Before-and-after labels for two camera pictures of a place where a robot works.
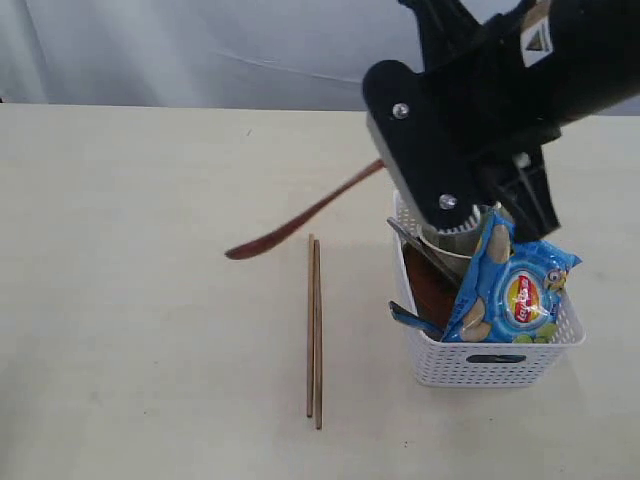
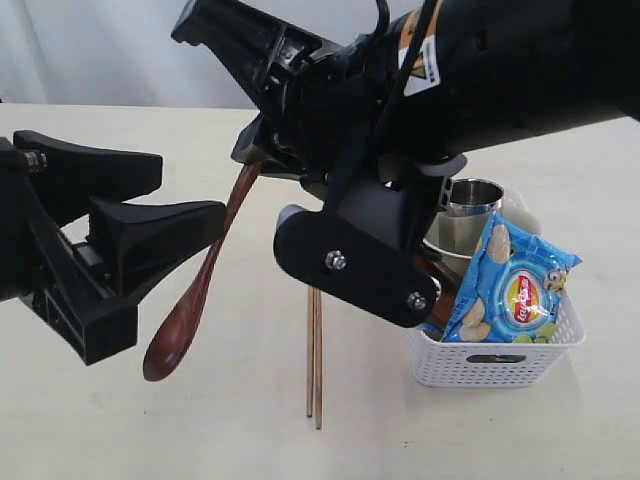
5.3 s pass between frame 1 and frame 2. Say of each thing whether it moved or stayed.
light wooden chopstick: stayed
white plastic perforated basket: stayed
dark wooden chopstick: stayed
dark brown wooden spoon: moved
